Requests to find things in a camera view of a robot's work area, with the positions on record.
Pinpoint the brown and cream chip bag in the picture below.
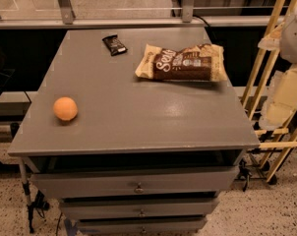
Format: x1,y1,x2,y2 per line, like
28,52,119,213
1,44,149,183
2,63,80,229
135,44,227,82

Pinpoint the grey drawer cabinet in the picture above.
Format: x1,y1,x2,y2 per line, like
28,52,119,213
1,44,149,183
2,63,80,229
9,28,259,224

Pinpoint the small black snack bar wrapper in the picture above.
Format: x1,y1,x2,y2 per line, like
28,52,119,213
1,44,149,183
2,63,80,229
102,34,127,56

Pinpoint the orange ball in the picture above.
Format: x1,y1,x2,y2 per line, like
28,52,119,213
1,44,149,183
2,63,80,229
53,97,78,121

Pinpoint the top grey drawer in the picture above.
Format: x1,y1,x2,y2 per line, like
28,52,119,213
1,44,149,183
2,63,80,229
30,166,238,199

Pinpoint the grey drawer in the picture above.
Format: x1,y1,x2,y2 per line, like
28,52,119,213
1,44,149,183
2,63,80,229
77,217,207,235
60,198,218,220
30,166,238,199

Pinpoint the middle grey drawer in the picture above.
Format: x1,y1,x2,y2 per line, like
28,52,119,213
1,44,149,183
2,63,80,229
60,198,218,220

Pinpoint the bottom grey drawer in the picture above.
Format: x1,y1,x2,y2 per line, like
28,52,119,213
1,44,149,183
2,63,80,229
77,217,207,235

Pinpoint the cream foam padded robot part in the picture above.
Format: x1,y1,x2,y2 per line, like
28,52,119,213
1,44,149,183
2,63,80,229
258,8,297,131

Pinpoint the metal tripod leg stand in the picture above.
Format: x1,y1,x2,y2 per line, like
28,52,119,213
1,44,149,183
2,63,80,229
19,159,50,234

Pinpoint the black power cable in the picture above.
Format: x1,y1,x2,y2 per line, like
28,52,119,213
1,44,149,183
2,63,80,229
192,14,218,42

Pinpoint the metal window frame rail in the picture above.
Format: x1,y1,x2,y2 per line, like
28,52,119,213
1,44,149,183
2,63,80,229
0,0,275,29

